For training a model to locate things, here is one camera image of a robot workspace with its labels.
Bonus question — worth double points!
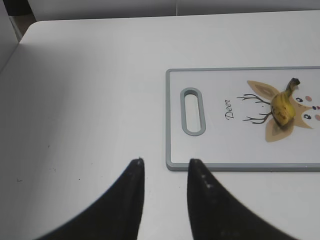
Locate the yellow banana piece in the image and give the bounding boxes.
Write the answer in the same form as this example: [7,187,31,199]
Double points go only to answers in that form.
[270,78,301,129]

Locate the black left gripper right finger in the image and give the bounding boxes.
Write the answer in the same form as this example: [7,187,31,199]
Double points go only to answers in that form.
[187,159,292,240]

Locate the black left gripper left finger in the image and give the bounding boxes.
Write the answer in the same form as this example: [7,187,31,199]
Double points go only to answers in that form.
[41,158,145,240]

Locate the white deer cutting board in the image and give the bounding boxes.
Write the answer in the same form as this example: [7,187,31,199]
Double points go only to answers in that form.
[165,66,320,172]

